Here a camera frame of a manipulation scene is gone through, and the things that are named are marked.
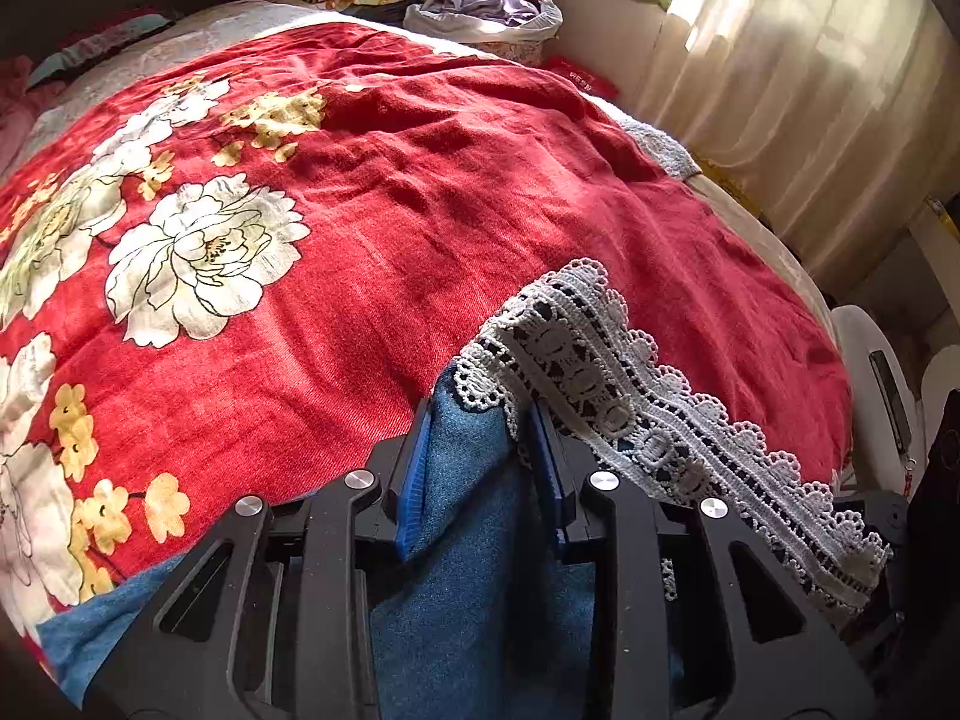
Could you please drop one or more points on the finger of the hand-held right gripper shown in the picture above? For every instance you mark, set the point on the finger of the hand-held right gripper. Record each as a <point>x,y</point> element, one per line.
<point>885,517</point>
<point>881,619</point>

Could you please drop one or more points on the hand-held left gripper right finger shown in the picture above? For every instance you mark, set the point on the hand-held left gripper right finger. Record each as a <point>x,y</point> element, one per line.
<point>551,469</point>

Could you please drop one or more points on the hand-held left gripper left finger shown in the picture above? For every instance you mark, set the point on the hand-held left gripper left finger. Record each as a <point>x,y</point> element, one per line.
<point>412,495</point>

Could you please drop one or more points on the white plastic appliance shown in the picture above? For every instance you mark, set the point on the white plastic appliance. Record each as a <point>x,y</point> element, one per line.
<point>862,360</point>

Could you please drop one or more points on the red floral blanket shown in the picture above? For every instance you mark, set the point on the red floral blanket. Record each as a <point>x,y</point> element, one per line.
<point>420,225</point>

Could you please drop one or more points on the white towel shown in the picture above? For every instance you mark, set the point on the white towel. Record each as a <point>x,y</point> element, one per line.
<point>667,150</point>

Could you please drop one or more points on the red packet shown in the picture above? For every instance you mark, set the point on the red packet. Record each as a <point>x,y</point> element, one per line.
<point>577,75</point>

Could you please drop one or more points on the cream curtain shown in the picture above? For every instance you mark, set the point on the cream curtain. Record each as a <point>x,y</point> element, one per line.
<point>810,90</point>

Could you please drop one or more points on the dark patterned pillow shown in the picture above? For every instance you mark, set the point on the dark patterned pillow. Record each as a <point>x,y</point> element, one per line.
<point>97,45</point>

